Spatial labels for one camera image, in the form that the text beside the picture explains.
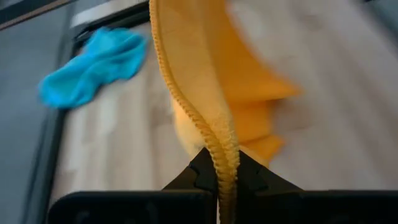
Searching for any blue microfiber towel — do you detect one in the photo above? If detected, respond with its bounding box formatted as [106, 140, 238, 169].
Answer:
[37, 26, 149, 110]

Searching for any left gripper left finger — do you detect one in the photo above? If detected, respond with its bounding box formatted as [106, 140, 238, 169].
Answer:
[163, 147, 219, 191]

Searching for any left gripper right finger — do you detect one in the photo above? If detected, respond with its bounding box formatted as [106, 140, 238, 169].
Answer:
[237, 151, 303, 191]

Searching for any orange microfiber towel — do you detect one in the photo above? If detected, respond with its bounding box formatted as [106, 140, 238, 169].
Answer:
[148, 0, 303, 224]

